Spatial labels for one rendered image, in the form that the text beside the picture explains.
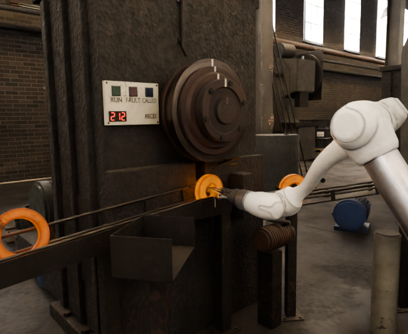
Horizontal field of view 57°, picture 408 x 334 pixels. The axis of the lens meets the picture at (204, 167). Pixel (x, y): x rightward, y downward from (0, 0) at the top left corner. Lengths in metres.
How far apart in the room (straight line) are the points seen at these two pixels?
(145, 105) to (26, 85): 6.13
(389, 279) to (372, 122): 1.11
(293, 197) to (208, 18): 0.98
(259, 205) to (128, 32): 0.91
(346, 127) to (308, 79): 8.77
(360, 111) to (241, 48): 1.16
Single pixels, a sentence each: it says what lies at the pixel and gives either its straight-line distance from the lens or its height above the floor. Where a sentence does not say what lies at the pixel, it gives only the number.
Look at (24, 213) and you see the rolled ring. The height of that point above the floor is 0.77.
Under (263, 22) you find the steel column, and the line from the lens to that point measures 6.15.
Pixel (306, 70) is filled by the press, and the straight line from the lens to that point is 9.81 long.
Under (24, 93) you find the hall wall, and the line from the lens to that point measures 7.70.
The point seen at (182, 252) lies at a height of 0.60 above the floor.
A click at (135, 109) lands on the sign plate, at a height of 1.12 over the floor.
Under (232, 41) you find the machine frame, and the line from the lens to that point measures 2.10.
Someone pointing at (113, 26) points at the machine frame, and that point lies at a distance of 1.68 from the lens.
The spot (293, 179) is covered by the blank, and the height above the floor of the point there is 0.76.
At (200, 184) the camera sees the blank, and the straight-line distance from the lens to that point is 1.74.
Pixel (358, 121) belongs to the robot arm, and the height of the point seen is 1.06.
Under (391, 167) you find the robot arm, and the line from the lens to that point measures 1.14.
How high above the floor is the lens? 1.08
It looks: 7 degrees down
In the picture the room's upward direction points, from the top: 1 degrees counter-clockwise
